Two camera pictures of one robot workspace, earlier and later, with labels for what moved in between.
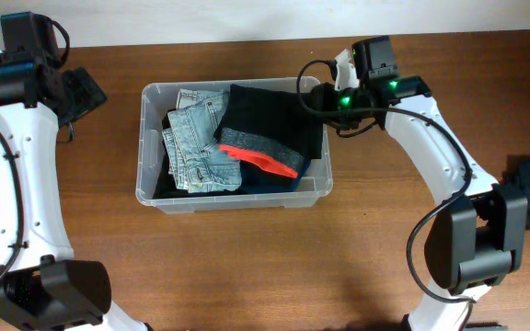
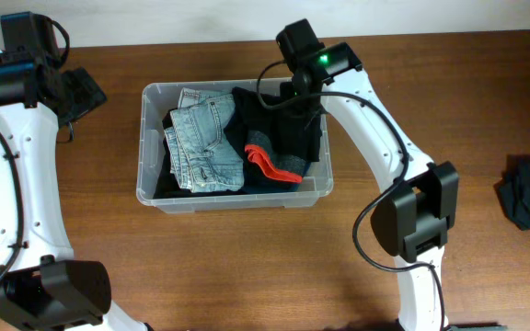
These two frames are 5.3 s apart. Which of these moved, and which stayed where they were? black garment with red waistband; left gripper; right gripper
Moved: black garment with red waistband; right gripper
Stayed: left gripper
